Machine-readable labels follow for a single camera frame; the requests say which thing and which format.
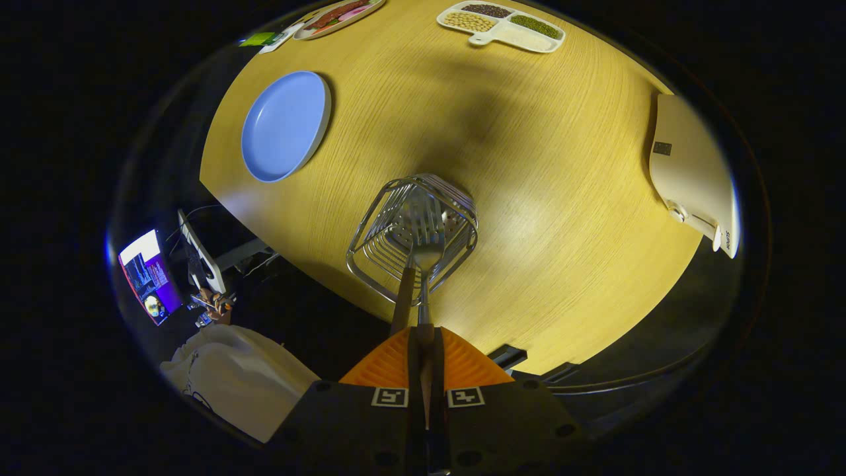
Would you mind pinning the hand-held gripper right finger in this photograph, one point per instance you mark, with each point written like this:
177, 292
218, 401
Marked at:
439, 380

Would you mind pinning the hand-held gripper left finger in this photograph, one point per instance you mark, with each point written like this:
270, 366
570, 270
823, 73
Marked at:
413, 370

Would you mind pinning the black metal bar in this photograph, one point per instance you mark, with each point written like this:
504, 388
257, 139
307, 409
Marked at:
509, 357

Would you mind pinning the person's white clothing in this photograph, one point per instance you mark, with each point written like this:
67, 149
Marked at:
244, 383

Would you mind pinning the grey metal bar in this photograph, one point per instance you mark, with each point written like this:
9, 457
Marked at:
244, 253

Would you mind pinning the blue plate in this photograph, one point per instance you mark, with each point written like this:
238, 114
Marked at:
284, 125

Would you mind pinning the computer monitor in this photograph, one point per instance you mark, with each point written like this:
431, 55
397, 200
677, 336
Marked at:
149, 277

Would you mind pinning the white toaster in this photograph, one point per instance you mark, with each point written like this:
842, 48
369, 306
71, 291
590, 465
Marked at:
687, 172

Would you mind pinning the white divided tray of beans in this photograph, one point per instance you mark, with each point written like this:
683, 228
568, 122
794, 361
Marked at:
522, 39

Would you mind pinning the white square coaster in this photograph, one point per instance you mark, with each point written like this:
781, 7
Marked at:
277, 43

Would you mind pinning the plate of steak and vegetables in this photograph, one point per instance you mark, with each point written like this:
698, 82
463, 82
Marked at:
337, 16

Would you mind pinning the green label water bottle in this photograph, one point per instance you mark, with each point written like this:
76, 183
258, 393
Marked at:
258, 39

